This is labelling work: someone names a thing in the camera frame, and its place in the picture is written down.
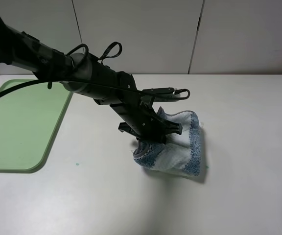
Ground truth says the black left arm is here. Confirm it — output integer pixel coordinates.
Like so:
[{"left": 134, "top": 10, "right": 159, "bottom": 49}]
[{"left": 0, "top": 17, "right": 182, "bottom": 143}]

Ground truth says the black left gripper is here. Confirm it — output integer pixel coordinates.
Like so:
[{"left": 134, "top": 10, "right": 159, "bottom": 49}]
[{"left": 110, "top": 99, "right": 182, "bottom": 143}]

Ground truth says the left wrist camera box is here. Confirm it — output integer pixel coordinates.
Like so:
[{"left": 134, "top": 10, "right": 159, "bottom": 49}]
[{"left": 142, "top": 87, "right": 181, "bottom": 102}]

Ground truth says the black left strap loop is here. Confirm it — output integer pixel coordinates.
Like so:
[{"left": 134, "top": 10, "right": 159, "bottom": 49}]
[{"left": 99, "top": 41, "right": 122, "bottom": 65}]

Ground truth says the green plastic tray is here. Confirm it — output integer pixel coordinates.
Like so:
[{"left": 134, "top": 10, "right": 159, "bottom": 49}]
[{"left": 0, "top": 84, "right": 72, "bottom": 173}]

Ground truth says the blue white striped towel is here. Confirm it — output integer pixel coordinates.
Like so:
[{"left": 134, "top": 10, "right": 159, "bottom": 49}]
[{"left": 133, "top": 107, "right": 201, "bottom": 177}]

